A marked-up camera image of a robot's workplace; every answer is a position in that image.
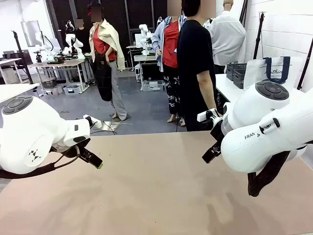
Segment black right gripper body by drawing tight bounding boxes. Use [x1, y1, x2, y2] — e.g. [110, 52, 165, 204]
[210, 117, 224, 148]

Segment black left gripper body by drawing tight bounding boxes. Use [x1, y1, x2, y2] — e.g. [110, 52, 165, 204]
[51, 137, 91, 159]

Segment white shopping bag navy handles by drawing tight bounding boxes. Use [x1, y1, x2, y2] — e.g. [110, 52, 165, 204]
[244, 56, 304, 90]

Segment person's right forearm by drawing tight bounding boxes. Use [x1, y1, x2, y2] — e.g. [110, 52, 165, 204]
[196, 71, 219, 112]

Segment shiny metal floor sheet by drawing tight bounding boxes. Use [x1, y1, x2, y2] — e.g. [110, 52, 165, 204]
[102, 120, 134, 132]

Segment grey floor storage bin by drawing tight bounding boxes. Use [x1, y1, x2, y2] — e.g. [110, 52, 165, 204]
[63, 84, 83, 96]

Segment dark floor crate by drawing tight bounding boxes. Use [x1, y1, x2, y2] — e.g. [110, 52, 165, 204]
[40, 77, 58, 89]

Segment clear plastic storage box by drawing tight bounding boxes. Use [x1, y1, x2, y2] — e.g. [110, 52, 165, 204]
[141, 79, 164, 92]

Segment white table with pole leg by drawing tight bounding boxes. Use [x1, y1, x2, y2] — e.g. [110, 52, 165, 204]
[0, 83, 41, 104]

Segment person in black t-shirt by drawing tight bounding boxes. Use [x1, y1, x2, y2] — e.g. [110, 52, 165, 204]
[176, 0, 222, 132]

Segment wood-top background work table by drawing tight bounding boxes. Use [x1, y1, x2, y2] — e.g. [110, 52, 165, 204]
[27, 59, 87, 94]

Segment mannequin with blue shirt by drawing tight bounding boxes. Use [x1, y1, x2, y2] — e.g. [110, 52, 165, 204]
[152, 0, 187, 123]

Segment white background desk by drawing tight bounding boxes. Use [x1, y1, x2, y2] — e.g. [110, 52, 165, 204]
[133, 54, 157, 72]

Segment black tripod white top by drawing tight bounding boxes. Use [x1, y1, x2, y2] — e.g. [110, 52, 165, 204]
[252, 10, 267, 60]

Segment black tripod stand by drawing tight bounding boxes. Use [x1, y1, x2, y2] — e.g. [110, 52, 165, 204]
[10, 30, 34, 84]

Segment mannequin with cream jacket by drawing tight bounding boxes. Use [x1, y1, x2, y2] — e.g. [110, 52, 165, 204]
[88, 0, 128, 122]

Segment black slanted light stand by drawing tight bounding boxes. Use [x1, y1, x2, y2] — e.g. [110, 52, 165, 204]
[296, 36, 313, 91]

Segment background person in black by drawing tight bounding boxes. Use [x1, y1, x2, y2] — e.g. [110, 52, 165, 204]
[75, 18, 93, 53]

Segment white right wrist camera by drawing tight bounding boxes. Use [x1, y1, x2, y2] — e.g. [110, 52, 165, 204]
[197, 108, 222, 123]

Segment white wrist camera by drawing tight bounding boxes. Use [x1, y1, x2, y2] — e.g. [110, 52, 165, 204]
[83, 114, 102, 129]
[197, 108, 222, 123]

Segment black floor cable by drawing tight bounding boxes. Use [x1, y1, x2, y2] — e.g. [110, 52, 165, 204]
[89, 129, 118, 137]

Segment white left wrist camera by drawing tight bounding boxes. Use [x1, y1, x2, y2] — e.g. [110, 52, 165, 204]
[83, 114, 102, 129]

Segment black left arm cable sleeve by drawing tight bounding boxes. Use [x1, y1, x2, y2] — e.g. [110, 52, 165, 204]
[0, 146, 82, 180]

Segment black arm cable sleeve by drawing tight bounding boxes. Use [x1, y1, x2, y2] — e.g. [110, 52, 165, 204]
[0, 146, 82, 180]
[247, 141, 313, 198]

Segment black right arm cable sleeve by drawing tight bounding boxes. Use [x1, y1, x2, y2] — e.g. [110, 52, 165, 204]
[247, 141, 313, 198]

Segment grey wall panel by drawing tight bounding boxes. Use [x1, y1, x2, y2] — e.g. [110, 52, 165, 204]
[20, 20, 42, 47]

